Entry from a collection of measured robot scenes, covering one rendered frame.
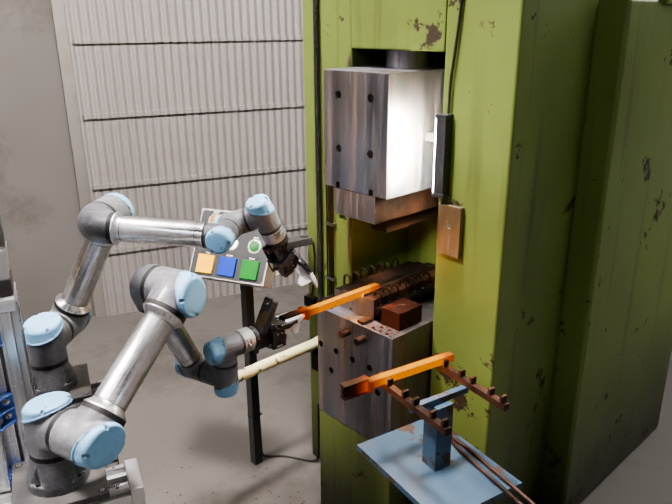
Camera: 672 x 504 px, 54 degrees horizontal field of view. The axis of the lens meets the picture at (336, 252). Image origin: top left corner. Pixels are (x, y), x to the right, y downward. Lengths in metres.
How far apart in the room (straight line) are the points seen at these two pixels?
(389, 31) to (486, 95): 0.43
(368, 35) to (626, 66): 0.83
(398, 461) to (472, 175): 0.90
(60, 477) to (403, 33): 1.62
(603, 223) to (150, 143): 3.03
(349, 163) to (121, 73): 2.48
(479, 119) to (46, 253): 3.32
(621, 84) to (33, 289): 3.76
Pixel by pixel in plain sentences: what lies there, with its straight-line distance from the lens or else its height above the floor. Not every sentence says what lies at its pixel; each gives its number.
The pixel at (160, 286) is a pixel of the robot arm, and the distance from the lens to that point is 1.76.
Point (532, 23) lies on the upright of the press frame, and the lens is 2.02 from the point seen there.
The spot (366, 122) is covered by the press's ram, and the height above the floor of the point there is 1.61.
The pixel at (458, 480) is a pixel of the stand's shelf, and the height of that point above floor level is 0.67.
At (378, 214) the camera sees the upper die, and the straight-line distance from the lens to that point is 2.21.
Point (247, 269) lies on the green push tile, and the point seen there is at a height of 1.01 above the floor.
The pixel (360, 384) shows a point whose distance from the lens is 1.90.
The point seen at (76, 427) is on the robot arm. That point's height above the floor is 1.03.
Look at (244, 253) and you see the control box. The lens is 2.59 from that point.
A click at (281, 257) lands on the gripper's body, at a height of 1.22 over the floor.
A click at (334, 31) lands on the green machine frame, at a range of 2.45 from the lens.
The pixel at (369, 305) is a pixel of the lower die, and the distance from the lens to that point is 2.32.
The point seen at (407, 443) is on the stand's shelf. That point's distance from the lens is 2.14.
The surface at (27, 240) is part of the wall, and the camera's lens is 4.66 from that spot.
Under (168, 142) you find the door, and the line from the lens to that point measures 4.54.
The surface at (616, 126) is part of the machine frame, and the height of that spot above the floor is 1.59.
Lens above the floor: 1.92
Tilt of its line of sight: 19 degrees down
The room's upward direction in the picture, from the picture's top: straight up
